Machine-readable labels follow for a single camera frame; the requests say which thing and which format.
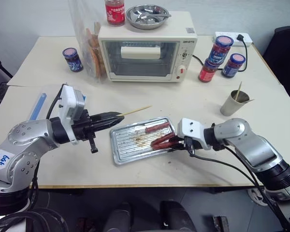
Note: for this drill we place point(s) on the metal bowl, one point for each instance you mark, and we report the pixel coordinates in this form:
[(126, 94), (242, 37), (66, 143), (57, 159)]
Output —
[(145, 18)]

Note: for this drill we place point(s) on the metal cup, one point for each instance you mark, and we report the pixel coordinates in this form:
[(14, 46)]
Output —
[(232, 106)]

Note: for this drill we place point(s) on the blue and white strip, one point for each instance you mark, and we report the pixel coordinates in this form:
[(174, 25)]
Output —
[(37, 106)]

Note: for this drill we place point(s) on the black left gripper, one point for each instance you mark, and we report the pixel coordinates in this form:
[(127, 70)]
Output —
[(83, 126)]

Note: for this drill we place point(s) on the metal baking tray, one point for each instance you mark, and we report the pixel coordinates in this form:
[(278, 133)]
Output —
[(128, 147)]

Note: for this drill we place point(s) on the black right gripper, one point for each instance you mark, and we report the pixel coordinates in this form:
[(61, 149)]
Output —
[(189, 145)]

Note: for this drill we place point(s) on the sliced bread stack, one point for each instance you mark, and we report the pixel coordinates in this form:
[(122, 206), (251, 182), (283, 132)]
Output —
[(96, 55)]

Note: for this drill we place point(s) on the red sausage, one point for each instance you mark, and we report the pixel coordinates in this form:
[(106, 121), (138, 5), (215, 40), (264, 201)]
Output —
[(157, 127), (163, 138), (162, 145)]

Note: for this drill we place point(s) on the dark rounded shape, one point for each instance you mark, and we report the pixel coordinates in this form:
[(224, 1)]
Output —
[(118, 217)]

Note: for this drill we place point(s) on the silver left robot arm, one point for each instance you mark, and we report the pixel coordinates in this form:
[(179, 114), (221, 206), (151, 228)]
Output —
[(26, 137)]

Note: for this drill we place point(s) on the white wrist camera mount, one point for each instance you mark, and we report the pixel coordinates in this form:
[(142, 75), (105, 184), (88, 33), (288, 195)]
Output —
[(189, 129), (70, 101)]

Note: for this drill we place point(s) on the blue label sauce jar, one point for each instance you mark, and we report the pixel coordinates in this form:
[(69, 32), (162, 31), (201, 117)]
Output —
[(73, 60), (233, 66), (220, 52)]

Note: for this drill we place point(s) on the wooden skewer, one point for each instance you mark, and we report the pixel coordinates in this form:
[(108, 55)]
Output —
[(137, 110), (238, 90)]

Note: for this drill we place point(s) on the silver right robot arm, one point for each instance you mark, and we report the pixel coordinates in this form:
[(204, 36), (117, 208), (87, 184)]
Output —
[(251, 145)]

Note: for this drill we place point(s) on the cream toaster oven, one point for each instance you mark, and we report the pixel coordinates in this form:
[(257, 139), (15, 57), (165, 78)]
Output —
[(145, 33)]

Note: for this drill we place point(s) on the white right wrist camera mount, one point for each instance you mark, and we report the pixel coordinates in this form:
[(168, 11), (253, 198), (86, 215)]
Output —
[(189, 129)]

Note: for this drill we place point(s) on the red label sauce jar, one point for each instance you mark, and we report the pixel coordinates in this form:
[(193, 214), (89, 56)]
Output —
[(207, 72), (115, 13)]

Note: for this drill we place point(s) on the white power strip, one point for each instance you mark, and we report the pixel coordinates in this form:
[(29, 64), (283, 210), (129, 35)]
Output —
[(229, 35)]

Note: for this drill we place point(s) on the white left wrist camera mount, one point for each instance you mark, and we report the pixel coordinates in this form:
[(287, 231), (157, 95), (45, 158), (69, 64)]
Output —
[(70, 101)]

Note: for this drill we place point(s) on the clear plastic bread bag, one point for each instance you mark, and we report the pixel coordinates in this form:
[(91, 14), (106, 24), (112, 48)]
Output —
[(87, 48)]

